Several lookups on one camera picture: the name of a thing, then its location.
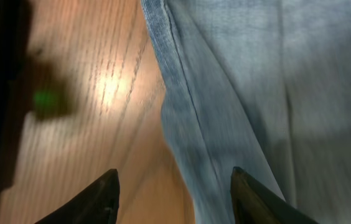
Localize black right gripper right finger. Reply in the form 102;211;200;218
230;167;316;224

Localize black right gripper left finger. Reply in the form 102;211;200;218
37;169;120;224

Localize light blue denim jeans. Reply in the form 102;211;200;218
141;0;351;223

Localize black rail with green clips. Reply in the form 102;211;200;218
0;1;73;193

